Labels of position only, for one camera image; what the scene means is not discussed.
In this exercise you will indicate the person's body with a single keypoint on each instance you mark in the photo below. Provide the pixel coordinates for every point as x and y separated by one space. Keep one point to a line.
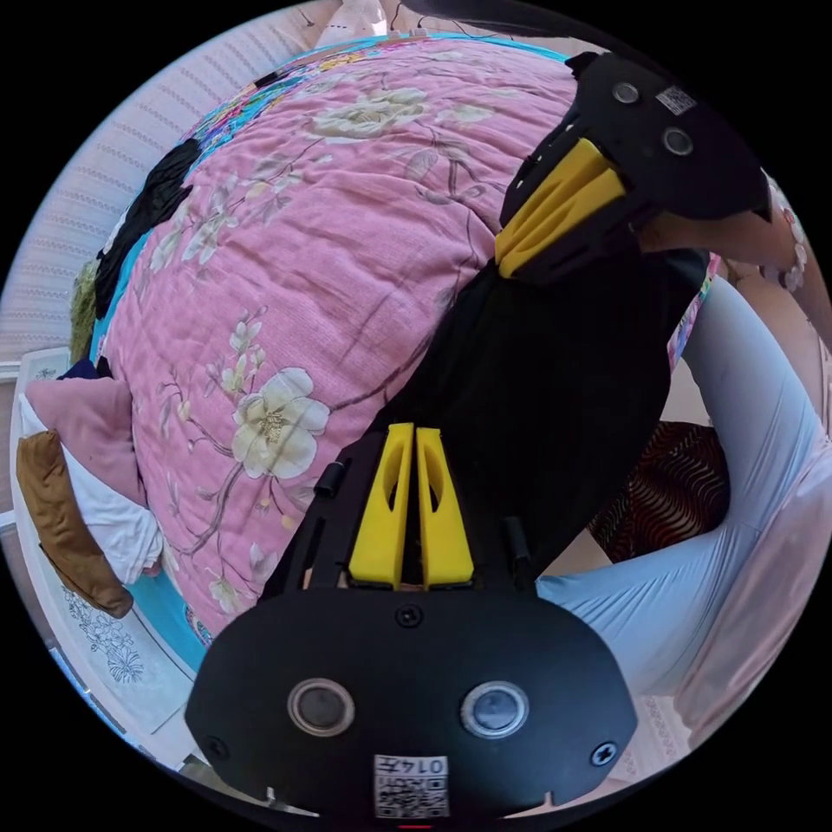
747 422

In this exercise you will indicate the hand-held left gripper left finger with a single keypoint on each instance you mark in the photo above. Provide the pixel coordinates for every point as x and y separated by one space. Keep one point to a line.
380 520

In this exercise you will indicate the brown cushion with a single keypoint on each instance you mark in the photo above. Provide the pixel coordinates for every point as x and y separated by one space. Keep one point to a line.
58 520

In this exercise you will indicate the black garment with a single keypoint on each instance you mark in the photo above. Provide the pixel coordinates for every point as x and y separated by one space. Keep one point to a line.
156 201

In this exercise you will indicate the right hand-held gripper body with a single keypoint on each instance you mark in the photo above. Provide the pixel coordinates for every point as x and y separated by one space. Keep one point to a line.
656 143

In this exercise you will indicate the pink pillow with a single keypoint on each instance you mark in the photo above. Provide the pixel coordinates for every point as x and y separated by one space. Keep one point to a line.
91 416

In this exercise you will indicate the bed with pink floral quilt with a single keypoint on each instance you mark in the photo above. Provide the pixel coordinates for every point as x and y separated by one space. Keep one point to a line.
325 227

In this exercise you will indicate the white pillow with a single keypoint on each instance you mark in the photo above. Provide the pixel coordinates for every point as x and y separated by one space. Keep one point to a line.
110 513

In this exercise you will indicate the brown striped rug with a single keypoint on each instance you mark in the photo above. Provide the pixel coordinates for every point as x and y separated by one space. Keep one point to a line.
669 487

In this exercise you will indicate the person's right forearm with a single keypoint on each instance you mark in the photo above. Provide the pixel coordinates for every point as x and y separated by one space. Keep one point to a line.
796 260

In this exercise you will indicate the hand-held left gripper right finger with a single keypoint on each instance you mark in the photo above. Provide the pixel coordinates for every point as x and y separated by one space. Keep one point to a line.
448 526

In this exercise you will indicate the person's right hand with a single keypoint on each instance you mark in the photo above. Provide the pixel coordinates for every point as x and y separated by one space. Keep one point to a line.
708 233

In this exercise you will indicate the black long pants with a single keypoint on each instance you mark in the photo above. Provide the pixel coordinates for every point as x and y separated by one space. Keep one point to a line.
552 390

